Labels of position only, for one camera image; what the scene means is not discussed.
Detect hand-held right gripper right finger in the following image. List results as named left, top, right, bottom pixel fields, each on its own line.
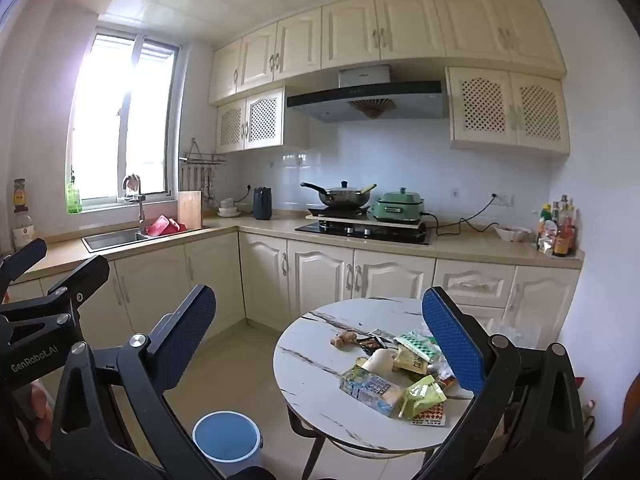
left=421, top=286, right=586, bottom=480

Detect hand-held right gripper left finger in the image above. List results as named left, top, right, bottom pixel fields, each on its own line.
left=50, top=284, right=226, bottom=480

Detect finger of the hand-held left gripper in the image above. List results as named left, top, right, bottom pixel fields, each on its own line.
left=0, top=238, right=48, bottom=306
left=0, top=255, right=111, bottom=333

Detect clear plastic wrap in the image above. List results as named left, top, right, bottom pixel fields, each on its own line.
left=425, top=345, right=458, bottom=386

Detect green foil snack packet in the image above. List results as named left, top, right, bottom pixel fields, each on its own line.
left=398, top=374, right=447, bottom=421

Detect blue trash bin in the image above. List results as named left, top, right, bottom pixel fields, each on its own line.
left=192, top=410, right=264, bottom=480

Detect person's left hand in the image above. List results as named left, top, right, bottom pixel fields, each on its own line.
left=27, top=380, right=55, bottom=423

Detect brown label bottle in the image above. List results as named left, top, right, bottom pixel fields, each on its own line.
left=11, top=177, right=36, bottom=253

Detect green white checked packet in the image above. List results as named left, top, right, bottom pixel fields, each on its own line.
left=395, top=330, right=436, bottom=363

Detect steel sink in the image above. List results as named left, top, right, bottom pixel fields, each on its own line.
left=81, top=227, right=211, bottom=253

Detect gold snack packet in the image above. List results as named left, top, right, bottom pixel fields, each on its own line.
left=392, top=347, right=431, bottom=376

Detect clear plastic bag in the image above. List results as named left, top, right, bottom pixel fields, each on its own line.
left=492, top=305, right=546, bottom=348

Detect green dish soap bottle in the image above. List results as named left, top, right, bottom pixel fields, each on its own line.
left=66, top=175, right=82, bottom=214

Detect beige paper tube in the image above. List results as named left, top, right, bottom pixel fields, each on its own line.
left=362, top=347, right=398, bottom=376

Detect red checked packet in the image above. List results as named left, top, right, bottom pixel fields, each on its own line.
left=411, top=402, right=446, bottom=427

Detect steel faucet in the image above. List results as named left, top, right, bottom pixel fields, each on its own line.
left=122, top=174, right=147, bottom=236

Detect light blue printed packet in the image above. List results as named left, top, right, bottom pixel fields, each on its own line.
left=340, top=364, right=403, bottom=418

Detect wooden cutting board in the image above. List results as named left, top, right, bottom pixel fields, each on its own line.
left=178, top=190, right=203, bottom=229

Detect white bowl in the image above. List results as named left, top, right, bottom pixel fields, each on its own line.
left=494, top=224, right=532, bottom=243

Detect round marble table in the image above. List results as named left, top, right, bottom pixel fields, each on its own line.
left=272, top=297, right=481, bottom=480

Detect beige kitchen countertop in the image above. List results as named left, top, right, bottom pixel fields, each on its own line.
left=0, top=212, right=586, bottom=286

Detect cream lower kitchen cabinets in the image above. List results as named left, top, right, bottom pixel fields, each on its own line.
left=0, top=232, right=583, bottom=346

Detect black gas stove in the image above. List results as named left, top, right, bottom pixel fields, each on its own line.
left=295, top=220, right=431, bottom=247

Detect green electric cooker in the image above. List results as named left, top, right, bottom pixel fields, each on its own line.
left=372, top=187, right=426, bottom=223

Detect black electric kettle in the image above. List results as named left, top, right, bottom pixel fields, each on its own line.
left=252, top=186, right=273, bottom=221

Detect cluster of condiment bottles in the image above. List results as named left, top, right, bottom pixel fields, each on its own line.
left=537, top=195, right=578, bottom=258

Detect kitchen window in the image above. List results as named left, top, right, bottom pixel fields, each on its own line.
left=67, top=25, right=182, bottom=213

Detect narrow lattice door cabinet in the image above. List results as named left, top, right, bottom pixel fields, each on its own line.
left=216, top=87, right=311, bottom=156

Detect wide lattice door cabinet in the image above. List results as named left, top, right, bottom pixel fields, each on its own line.
left=446, top=66, right=571, bottom=157

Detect black range hood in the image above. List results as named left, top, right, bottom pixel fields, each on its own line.
left=286, top=65, right=449, bottom=123

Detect black power cable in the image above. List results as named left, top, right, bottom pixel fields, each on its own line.
left=420, top=194, right=498, bottom=237

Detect wall utensil rack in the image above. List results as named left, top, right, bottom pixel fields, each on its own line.
left=179, top=137, right=227, bottom=211

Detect cream upper wall cabinets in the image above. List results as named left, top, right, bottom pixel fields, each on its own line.
left=209, top=0, right=567, bottom=106

